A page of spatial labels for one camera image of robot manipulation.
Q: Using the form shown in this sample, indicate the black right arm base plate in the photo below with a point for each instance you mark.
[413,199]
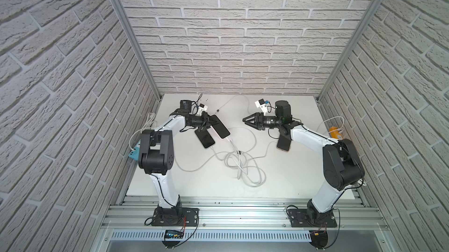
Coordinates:
[305,218]

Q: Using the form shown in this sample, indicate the orange power strip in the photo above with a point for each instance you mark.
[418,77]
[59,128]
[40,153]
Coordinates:
[336,133]

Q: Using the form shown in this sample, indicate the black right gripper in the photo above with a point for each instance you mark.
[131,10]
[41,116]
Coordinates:
[261,121]

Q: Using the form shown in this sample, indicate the phone with light green case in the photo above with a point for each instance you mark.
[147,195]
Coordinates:
[205,138]

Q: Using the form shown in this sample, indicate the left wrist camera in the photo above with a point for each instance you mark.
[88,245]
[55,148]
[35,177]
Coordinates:
[200,108]

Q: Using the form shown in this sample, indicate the black round connector below rail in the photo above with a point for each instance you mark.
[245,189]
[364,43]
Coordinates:
[319,239]

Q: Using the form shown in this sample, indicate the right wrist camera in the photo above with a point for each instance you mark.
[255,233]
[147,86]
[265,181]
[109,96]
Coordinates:
[265,106]

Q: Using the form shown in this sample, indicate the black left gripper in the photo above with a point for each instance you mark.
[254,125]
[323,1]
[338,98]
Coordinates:
[205,121]

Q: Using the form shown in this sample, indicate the aluminium corner post left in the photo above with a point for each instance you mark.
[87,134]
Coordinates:
[128,30]

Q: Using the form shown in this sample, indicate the aluminium corner post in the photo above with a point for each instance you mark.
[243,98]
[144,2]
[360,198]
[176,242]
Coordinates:
[128,30]
[359,30]

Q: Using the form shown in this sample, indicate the phone with pink case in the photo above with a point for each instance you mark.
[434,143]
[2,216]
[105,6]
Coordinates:
[219,127]

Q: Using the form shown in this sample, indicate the aluminium corner post right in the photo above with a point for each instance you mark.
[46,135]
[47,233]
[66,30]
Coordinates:
[359,30]

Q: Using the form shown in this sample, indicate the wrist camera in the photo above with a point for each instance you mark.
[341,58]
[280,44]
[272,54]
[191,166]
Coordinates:
[200,108]
[265,106]

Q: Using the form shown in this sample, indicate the aluminium front rail frame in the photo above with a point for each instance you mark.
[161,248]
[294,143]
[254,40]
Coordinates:
[360,227]

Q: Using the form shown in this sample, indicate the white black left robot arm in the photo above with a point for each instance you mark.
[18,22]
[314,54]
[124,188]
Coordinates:
[156,153]

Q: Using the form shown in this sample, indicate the phone with black case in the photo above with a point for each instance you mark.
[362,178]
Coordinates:
[284,142]

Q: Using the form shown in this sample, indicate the teal power strip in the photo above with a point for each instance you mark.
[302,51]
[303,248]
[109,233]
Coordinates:
[134,154]

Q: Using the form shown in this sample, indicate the small green circuit board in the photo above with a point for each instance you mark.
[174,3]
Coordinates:
[174,234]

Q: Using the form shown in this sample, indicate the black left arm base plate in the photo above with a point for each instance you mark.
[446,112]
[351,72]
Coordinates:
[178,216]

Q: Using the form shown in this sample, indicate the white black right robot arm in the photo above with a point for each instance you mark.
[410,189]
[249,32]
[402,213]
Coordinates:
[342,166]

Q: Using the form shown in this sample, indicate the white perforated cable duct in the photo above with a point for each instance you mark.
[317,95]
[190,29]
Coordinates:
[288,236]

